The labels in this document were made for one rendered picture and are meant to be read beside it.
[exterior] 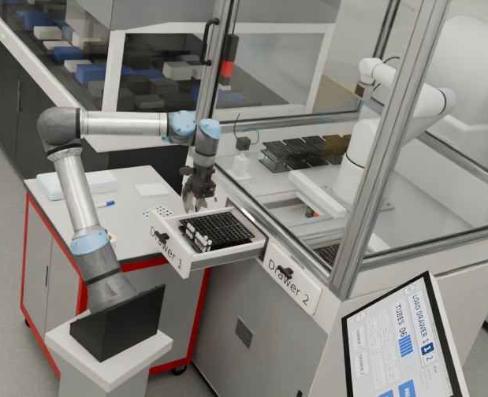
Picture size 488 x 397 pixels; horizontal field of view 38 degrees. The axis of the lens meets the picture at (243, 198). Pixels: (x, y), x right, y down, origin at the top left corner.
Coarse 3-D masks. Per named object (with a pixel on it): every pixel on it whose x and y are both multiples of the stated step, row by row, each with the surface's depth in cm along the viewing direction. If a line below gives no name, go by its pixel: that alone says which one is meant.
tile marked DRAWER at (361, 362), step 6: (360, 354) 200; (366, 354) 199; (354, 360) 200; (360, 360) 198; (366, 360) 197; (354, 366) 198; (360, 366) 196; (366, 366) 195; (360, 372) 195; (366, 372) 193
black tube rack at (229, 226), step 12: (204, 216) 268; (216, 216) 269; (228, 216) 271; (180, 228) 263; (204, 228) 261; (216, 228) 262; (228, 228) 263; (240, 228) 266; (192, 240) 258; (216, 240) 256; (228, 240) 256; (240, 240) 263; (204, 252) 252
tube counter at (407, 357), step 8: (400, 328) 197; (408, 328) 195; (400, 336) 195; (408, 336) 192; (400, 344) 192; (408, 344) 190; (400, 352) 190; (408, 352) 188; (400, 360) 187; (408, 360) 185; (408, 368) 183; (416, 368) 181
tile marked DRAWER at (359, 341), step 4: (356, 328) 210; (360, 328) 209; (364, 328) 208; (352, 332) 210; (356, 332) 209; (360, 332) 208; (364, 332) 207; (352, 336) 209; (356, 336) 208; (360, 336) 206; (364, 336) 205; (352, 340) 207; (356, 340) 206; (360, 340) 205; (364, 340) 204; (352, 344) 206; (356, 344) 205; (360, 344) 204; (364, 344) 202; (352, 348) 205; (356, 348) 203; (360, 348) 202; (352, 352) 203
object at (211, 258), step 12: (180, 216) 265; (192, 216) 268; (240, 216) 275; (252, 228) 269; (252, 240) 270; (264, 240) 262; (216, 252) 250; (228, 252) 253; (240, 252) 257; (252, 252) 260; (192, 264) 246; (204, 264) 249; (216, 264) 253
